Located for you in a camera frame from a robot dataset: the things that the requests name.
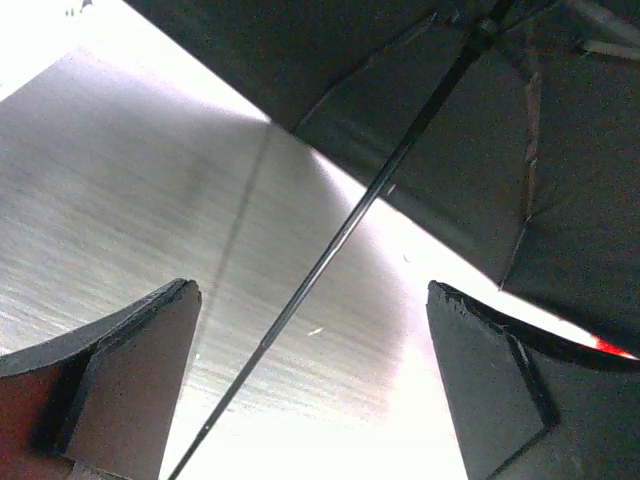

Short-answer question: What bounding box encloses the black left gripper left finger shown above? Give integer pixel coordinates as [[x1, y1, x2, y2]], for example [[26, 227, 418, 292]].
[[1, 279, 202, 479]]

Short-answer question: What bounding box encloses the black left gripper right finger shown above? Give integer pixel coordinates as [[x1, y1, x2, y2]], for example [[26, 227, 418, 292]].
[[427, 281, 639, 479]]

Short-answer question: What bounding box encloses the pink and black umbrella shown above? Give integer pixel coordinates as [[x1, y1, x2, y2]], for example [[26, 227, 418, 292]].
[[122, 0, 640, 480]]

